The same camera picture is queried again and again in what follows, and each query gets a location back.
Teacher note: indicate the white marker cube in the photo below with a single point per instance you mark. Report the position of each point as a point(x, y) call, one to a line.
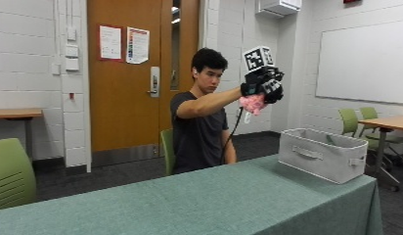
point(257, 58)

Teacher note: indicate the person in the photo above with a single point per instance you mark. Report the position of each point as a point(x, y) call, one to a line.
point(200, 127)

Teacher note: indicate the whiteboard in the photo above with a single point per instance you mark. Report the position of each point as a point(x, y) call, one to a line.
point(366, 63)

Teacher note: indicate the grey fabric storage bin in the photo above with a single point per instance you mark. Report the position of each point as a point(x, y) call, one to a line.
point(322, 154)

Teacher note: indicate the wooden table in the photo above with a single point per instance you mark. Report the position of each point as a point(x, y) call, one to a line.
point(386, 130)
point(17, 114)

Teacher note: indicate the wooden door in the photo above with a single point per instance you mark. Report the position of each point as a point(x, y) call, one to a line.
point(127, 78)

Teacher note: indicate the colourful paper notice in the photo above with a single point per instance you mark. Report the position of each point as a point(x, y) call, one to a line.
point(138, 45)

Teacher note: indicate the white paper notice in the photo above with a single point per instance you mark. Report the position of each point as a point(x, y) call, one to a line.
point(110, 42)

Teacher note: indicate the green tablecloth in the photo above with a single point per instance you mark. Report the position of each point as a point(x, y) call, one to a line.
point(188, 205)

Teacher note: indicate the white wall unit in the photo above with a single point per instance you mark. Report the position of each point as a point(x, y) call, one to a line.
point(277, 7)

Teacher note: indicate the red wall sign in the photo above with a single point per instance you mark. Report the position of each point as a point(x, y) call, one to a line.
point(352, 1)

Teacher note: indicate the white wall switch box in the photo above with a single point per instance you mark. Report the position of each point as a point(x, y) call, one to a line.
point(71, 33)
point(71, 64)
point(71, 51)

